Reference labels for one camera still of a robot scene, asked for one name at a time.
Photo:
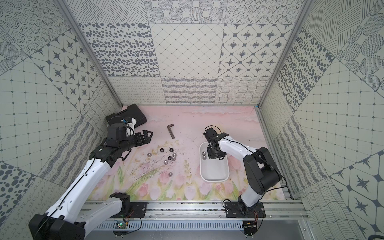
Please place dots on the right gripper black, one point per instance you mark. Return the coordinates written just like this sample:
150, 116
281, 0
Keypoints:
211, 156

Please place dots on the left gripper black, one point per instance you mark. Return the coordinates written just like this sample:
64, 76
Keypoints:
137, 139

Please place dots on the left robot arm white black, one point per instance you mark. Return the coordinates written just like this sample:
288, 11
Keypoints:
62, 221

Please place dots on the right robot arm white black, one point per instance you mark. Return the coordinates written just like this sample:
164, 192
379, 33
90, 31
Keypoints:
261, 170

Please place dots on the white storage tray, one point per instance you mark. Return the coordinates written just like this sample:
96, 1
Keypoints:
213, 171

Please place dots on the black plastic tool case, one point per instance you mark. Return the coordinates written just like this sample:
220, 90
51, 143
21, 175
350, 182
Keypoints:
132, 111

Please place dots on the rusty wrench jaw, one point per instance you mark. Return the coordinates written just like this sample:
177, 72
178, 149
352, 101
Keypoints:
169, 127

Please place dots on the left controller board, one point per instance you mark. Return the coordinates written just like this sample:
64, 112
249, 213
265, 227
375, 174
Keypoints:
120, 229

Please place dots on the controller board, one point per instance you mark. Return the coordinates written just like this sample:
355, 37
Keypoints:
250, 228
120, 229

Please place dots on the right controller board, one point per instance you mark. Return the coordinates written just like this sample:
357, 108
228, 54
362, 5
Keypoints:
250, 228

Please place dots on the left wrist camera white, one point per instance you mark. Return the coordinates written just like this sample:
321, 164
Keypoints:
130, 123

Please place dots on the aluminium rail frame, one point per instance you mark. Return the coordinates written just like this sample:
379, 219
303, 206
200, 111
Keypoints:
215, 210

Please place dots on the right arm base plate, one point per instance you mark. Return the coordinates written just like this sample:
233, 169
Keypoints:
239, 210

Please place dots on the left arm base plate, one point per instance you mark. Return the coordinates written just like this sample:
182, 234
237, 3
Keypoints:
132, 210

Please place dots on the white slotted cable duct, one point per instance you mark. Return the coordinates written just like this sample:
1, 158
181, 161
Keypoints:
174, 225

